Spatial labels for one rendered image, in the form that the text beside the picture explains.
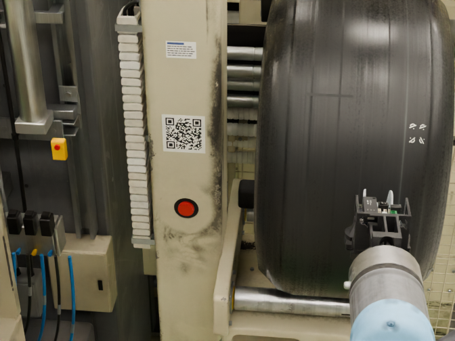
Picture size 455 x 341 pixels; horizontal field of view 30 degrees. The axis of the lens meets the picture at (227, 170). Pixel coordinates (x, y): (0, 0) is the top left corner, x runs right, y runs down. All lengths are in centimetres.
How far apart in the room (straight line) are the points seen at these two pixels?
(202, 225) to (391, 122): 47
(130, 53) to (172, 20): 10
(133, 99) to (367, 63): 42
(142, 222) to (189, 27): 42
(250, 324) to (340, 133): 49
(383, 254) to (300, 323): 59
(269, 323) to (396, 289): 66
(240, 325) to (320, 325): 15
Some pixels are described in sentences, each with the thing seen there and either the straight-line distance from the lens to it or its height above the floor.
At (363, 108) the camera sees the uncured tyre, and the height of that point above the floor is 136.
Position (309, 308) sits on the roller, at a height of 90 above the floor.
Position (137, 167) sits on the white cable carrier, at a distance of 155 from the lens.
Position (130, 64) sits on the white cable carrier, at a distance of 145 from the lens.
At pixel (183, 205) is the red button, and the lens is 156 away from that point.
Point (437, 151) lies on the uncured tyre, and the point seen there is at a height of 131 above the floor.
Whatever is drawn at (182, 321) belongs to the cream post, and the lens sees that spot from 175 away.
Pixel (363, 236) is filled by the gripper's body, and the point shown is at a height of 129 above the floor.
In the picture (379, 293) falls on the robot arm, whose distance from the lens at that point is 99.
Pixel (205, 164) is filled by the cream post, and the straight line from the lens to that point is 151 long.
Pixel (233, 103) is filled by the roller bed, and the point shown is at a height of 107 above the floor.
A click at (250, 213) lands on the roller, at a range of 181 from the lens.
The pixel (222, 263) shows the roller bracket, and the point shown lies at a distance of 162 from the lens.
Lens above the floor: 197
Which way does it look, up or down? 33 degrees down
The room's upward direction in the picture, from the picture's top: straight up
